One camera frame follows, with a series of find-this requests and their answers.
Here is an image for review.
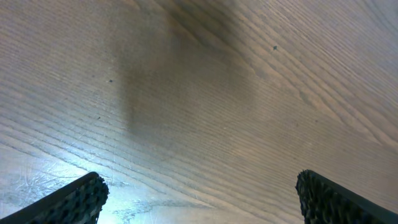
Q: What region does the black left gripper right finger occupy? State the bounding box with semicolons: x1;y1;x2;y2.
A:
295;170;397;224

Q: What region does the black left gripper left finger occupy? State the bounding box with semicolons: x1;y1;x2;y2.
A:
1;172;109;224

